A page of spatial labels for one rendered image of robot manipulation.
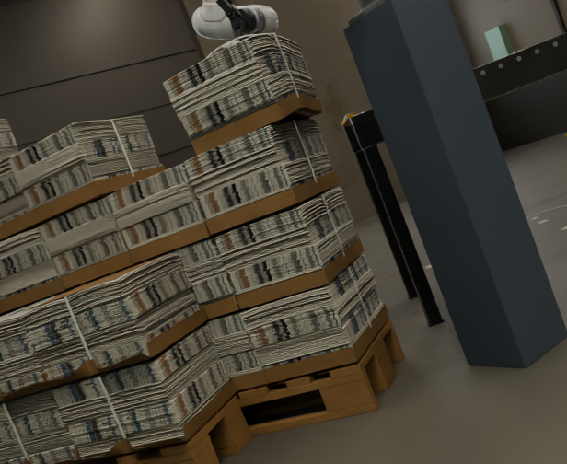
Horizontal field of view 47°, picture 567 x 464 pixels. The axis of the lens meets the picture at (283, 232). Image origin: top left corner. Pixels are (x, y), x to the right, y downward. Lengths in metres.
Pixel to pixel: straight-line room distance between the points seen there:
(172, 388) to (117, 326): 0.22
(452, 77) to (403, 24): 0.19
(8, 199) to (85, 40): 4.36
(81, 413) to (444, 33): 1.41
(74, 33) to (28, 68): 0.56
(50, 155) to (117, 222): 0.30
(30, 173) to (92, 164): 0.22
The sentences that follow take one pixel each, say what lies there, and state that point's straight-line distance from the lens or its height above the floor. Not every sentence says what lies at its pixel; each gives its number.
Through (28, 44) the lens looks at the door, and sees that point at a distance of 6.43.
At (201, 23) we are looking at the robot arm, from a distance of 2.34.
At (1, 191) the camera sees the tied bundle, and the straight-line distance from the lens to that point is 2.32.
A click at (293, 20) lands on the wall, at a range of 7.15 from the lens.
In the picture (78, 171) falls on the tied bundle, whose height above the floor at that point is 0.93.
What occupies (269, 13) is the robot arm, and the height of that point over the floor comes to 1.21.
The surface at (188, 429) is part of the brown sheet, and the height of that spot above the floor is 0.17.
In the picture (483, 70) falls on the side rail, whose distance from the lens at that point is 2.44.
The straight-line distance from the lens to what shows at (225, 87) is 1.80.
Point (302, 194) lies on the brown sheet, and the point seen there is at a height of 0.62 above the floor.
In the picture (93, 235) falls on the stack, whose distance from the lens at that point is 2.10.
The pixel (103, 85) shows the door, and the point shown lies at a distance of 6.46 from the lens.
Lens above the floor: 0.67
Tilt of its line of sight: 4 degrees down
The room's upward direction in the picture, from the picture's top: 21 degrees counter-clockwise
